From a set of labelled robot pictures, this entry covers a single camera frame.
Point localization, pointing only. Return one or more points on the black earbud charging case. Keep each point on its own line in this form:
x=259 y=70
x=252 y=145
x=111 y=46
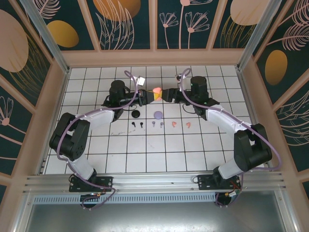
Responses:
x=136 y=114

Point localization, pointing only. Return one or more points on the purple earbud charging case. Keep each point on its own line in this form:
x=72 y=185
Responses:
x=158 y=115

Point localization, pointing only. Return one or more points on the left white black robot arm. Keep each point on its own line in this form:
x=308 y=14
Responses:
x=82 y=166

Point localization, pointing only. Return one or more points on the grey metal panel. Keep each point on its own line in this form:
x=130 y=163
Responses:
x=154 y=217

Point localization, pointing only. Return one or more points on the aluminium frame post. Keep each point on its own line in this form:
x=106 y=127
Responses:
x=46 y=36
x=257 y=36

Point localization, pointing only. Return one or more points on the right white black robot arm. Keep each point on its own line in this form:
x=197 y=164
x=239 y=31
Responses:
x=227 y=118

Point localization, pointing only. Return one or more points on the pink earbud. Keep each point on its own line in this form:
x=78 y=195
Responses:
x=173 y=124
x=188 y=125

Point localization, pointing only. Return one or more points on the pink earbud charging case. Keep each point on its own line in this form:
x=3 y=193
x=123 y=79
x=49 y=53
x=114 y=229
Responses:
x=157 y=90

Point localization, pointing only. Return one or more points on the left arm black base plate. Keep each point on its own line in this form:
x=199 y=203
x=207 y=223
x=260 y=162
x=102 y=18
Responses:
x=106 y=182

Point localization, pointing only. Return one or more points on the aluminium mounting rail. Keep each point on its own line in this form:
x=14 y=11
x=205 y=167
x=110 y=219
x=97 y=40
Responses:
x=154 y=181

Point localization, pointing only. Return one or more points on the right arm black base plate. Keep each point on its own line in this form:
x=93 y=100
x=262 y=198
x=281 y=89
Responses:
x=205 y=181

